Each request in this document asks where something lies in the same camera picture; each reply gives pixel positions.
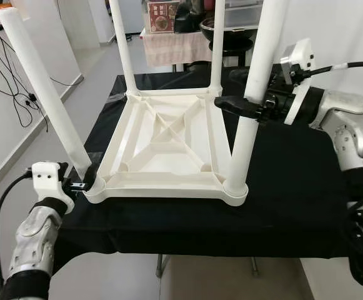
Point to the black wok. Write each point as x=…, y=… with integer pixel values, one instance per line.
x=234, y=39

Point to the black tablecloth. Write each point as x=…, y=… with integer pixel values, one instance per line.
x=293, y=187

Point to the red printed storage box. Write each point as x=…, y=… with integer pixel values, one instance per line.
x=162, y=19

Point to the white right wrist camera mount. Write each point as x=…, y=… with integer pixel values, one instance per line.
x=297, y=56

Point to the clear plastic storage box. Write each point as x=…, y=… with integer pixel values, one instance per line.
x=240, y=15

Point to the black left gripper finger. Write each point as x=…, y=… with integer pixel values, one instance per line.
x=63, y=170
x=92, y=177

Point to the white plastic table top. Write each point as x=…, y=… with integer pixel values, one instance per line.
x=137, y=125

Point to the clear plastic bag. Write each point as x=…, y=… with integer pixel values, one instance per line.
x=115, y=98

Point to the glossy black bag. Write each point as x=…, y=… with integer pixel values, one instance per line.
x=187, y=22

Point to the grey metal table frame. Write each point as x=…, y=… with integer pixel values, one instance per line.
x=161, y=265

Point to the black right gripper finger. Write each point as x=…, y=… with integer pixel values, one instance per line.
x=237, y=106
x=238, y=76

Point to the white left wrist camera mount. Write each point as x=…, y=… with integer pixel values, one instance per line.
x=47, y=178

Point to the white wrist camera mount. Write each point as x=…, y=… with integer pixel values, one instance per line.
x=47, y=178
x=297, y=56

